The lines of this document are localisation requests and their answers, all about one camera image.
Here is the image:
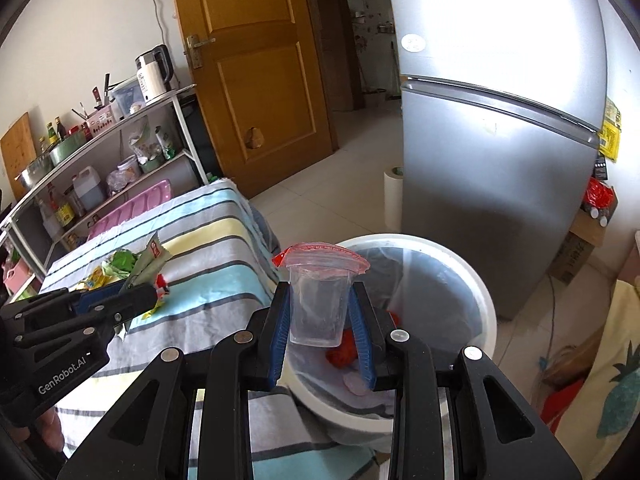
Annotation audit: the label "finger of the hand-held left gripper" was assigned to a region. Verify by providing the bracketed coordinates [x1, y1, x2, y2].
[10, 284, 158, 358]
[0, 284, 126, 333]

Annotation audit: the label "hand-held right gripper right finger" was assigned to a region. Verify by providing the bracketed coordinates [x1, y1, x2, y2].
[348, 282, 583, 480]

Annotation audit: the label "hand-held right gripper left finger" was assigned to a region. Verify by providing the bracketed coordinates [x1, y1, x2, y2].
[57, 282, 292, 480]

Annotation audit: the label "red plastic bag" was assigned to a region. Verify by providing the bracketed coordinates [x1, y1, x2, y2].
[325, 310, 401, 371]

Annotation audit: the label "clear plastic cup red lid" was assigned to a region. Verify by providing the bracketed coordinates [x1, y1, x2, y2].
[272, 242, 371, 348]

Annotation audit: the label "clear bin liner bag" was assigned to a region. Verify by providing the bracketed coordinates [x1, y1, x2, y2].
[295, 245, 481, 426]

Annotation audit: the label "white round trash bin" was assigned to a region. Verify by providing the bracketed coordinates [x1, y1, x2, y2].
[280, 232, 498, 443]

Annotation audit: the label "person's left hand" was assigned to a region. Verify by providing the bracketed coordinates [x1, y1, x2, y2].
[30, 407, 63, 456]

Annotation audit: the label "yellow snack wrapper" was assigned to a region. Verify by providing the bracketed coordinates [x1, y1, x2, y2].
[75, 267, 121, 291]

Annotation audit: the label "pink storage box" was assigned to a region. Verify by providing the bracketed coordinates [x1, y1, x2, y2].
[2, 260, 31, 296]

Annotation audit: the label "sauce bottle yellow label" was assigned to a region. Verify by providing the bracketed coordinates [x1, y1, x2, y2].
[47, 185, 76, 228]

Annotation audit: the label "pink plastic tray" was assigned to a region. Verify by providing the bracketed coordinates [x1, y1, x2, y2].
[87, 179, 173, 241]

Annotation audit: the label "striped tablecloth table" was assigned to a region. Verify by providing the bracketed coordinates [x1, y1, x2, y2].
[37, 177, 376, 480]

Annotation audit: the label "clear plastic oil jug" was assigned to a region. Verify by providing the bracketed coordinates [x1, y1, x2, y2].
[72, 167, 107, 211]

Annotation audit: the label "clear bag with jar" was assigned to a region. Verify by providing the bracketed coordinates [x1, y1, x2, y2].
[106, 155, 142, 196]

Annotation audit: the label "steel bowl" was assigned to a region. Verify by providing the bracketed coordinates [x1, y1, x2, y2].
[15, 156, 53, 191]

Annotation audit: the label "white paper roll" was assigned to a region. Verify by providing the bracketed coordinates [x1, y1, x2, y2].
[384, 166, 405, 228]

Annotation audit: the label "green pot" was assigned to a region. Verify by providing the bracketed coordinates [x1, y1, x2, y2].
[49, 130, 87, 166]

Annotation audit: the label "crumpled white food bag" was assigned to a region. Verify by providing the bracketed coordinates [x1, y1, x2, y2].
[127, 127, 161, 161]

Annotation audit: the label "green food packet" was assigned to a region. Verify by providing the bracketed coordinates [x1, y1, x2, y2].
[155, 126, 176, 158]

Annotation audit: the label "wooden cutting board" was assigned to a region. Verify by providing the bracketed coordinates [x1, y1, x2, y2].
[0, 112, 38, 201]

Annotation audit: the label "dark sauce bottles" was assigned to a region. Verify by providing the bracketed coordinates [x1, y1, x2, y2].
[45, 116, 68, 143]

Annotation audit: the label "pink utensil basket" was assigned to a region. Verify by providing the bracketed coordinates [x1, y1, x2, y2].
[85, 107, 117, 138]

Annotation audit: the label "white metal shelf rack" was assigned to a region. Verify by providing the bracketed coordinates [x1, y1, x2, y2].
[0, 85, 211, 286]

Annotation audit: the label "black appliance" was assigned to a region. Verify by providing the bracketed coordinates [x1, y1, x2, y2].
[180, 92, 221, 181]

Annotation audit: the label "clear plastic storage box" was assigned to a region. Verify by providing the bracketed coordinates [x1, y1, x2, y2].
[109, 80, 146, 121]

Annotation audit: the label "red cloth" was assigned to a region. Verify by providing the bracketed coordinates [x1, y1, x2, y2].
[540, 380, 586, 421]

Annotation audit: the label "brown wooden board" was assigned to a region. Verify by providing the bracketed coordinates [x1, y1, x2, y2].
[542, 330, 601, 386]

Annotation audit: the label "silver refrigerator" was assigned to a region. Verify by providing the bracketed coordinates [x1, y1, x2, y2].
[382, 0, 608, 321]

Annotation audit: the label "white electric kettle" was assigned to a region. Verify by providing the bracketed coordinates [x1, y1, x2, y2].
[135, 44, 175, 107]

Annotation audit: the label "cardboard box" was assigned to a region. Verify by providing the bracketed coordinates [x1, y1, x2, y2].
[547, 195, 621, 286]

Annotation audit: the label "brown wooden door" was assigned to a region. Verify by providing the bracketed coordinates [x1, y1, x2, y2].
[170, 0, 336, 198]

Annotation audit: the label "pineapple print cloth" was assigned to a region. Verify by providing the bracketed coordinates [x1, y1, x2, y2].
[567, 280, 640, 480]

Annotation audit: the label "red bag on box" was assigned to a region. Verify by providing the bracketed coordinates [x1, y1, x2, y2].
[585, 177, 616, 208]

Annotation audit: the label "yellow hanging packet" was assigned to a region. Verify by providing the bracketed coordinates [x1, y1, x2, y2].
[597, 97, 623, 161]

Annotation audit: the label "floor cable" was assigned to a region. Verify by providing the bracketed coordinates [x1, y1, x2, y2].
[540, 275, 559, 367]

